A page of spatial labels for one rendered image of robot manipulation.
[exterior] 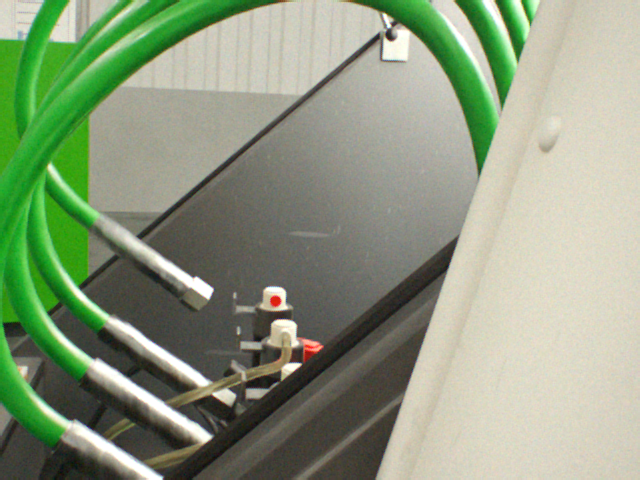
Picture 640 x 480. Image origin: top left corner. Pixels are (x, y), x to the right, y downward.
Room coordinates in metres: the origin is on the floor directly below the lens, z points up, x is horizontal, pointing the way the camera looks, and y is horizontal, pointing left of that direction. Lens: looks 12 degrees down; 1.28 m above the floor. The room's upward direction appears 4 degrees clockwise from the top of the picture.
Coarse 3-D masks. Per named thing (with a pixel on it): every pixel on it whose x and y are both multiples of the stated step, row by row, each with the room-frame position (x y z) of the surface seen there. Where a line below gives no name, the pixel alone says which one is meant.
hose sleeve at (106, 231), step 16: (96, 224) 0.57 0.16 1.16; (112, 224) 0.58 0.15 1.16; (96, 240) 0.58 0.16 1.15; (112, 240) 0.58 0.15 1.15; (128, 240) 0.58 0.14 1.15; (128, 256) 0.58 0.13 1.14; (144, 256) 0.58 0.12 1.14; (160, 256) 0.59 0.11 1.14; (144, 272) 0.58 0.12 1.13; (160, 272) 0.58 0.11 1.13; (176, 272) 0.58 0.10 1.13; (176, 288) 0.58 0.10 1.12
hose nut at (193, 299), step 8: (192, 288) 0.58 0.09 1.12; (200, 288) 0.59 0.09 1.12; (208, 288) 0.59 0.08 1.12; (184, 296) 0.58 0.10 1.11; (192, 296) 0.58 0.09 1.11; (200, 296) 0.58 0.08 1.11; (208, 296) 0.59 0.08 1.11; (184, 304) 0.59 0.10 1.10; (192, 304) 0.58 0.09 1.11; (200, 304) 0.58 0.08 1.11
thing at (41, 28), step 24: (48, 0) 0.57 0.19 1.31; (528, 0) 0.62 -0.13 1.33; (48, 24) 0.57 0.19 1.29; (24, 48) 0.57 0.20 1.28; (24, 72) 0.57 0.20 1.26; (24, 96) 0.57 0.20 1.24; (24, 120) 0.57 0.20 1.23; (48, 168) 0.57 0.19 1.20; (48, 192) 0.57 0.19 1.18; (72, 192) 0.58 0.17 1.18; (72, 216) 0.58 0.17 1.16; (96, 216) 0.58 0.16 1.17
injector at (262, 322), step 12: (264, 312) 0.59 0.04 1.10; (276, 312) 0.59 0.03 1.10; (288, 312) 0.59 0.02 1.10; (264, 324) 0.59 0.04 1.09; (264, 336) 0.59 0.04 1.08; (252, 360) 0.60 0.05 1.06; (228, 372) 0.59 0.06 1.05; (240, 372) 0.59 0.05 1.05; (240, 384) 0.59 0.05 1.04; (252, 384) 0.59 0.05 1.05
